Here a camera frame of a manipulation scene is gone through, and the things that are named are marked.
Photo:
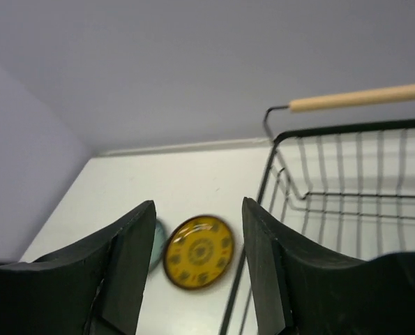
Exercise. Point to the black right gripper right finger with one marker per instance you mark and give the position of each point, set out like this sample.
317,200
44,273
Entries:
301,287

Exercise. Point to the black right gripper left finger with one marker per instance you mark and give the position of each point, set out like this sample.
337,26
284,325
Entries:
92,286

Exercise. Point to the small blue white plate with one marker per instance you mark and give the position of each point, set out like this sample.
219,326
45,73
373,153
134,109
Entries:
159,243

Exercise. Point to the small yellow brown plate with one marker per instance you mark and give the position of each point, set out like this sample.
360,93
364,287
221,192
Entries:
199,252

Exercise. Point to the black wire dish rack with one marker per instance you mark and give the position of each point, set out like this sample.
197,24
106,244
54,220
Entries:
349,188

